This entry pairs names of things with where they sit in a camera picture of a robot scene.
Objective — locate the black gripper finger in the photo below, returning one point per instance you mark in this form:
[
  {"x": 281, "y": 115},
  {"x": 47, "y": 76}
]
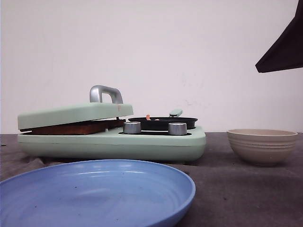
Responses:
[{"x": 287, "y": 51}]

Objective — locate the beige ribbed bowl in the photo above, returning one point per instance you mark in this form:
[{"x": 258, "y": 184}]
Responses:
[{"x": 262, "y": 146}]

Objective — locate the mint green sandwich maker lid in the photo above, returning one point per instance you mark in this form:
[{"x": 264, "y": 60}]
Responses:
[{"x": 104, "y": 103}]

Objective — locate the mint green breakfast maker base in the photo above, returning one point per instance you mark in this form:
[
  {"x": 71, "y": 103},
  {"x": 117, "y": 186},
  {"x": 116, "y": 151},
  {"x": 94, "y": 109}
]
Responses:
[{"x": 113, "y": 144}]

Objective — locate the silver right control knob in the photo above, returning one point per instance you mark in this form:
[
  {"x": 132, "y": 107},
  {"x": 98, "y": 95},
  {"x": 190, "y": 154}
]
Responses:
[{"x": 177, "y": 128}]

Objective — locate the silver control knob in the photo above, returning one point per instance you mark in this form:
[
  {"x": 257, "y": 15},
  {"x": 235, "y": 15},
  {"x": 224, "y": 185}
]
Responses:
[
  {"x": 177, "y": 128},
  {"x": 132, "y": 127}
]

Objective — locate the grey table cloth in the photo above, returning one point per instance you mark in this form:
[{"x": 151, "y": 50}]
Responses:
[{"x": 229, "y": 191}]

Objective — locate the silver left control knob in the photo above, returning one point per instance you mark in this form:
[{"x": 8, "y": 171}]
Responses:
[{"x": 132, "y": 127}]

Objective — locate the blue plastic plate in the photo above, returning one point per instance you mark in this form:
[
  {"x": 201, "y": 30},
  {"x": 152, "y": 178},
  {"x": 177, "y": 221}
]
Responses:
[{"x": 100, "y": 193}]

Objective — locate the black frying pan mint handle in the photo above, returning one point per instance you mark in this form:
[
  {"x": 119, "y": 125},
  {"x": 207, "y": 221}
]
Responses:
[{"x": 161, "y": 123}]

